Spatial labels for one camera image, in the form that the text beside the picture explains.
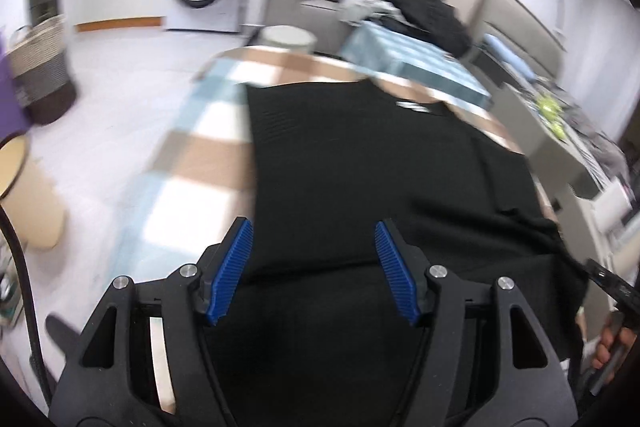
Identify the black knit garment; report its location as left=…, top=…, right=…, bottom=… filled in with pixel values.
left=209, top=79, right=587, bottom=426

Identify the person right hand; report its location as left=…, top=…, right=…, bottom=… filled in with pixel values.
left=591, top=322, right=636, bottom=369

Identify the blue checkered cloth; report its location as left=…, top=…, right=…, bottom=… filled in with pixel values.
left=340, top=22, right=491, bottom=109

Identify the purple cloth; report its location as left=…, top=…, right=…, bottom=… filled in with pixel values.
left=0, top=44, right=32, bottom=145

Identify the yellow green object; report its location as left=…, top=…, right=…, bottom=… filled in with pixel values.
left=536, top=95, right=566, bottom=141

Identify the black jacket pile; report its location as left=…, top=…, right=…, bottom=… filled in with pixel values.
left=380, top=0, right=472, bottom=58

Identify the black cable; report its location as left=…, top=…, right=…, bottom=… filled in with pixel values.
left=0, top=200, right=57, bottom=408

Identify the white round stool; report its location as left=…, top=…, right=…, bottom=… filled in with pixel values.
left=258, top=25, right=317, bottom=54

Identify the checkered brown blue blanket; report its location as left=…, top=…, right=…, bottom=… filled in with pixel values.
left=106, top=44, right=561, bottom=413

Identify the woven laundry basket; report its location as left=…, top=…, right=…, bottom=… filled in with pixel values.
left=8, top=15, right=78, bottom=126

